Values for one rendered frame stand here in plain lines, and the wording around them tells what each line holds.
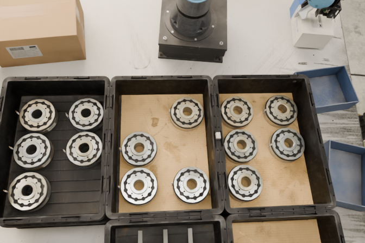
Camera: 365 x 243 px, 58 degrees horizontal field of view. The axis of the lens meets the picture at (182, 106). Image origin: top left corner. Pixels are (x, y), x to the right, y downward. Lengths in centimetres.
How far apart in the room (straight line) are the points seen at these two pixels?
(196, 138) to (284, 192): 30
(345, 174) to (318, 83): 35
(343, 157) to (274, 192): 36
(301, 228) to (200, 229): 29
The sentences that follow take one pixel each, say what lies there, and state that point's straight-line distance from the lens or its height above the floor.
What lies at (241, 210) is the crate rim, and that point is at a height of 93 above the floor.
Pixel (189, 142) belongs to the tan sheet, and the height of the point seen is 83.
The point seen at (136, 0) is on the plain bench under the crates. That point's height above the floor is 70.
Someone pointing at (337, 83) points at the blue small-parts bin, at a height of 70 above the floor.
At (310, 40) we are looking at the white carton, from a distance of 139.
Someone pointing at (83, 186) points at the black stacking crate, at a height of 83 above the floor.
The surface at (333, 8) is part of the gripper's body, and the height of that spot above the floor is 92.
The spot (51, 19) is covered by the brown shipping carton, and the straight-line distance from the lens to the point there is 123.
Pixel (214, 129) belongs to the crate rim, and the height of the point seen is 93.
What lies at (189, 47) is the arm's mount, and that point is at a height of 79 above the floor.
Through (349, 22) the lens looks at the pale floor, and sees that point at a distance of 264.
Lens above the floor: 180
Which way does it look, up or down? 67 degrees down
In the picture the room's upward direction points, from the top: 11 degrees clockwise
